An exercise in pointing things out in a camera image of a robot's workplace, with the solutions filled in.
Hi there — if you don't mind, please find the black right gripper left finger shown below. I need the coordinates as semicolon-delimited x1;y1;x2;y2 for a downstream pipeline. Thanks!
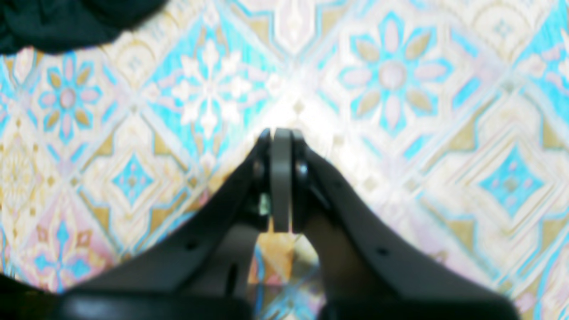
53;129;272;320

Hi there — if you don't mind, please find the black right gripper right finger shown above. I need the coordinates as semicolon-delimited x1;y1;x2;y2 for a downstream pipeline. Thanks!
272;129;519;320

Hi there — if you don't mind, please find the black t-shirt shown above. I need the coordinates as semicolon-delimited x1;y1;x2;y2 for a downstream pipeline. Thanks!
0;0;166;55

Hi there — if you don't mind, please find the patterned tablecloth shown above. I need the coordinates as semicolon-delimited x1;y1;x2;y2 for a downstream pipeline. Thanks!
1;0;569;320

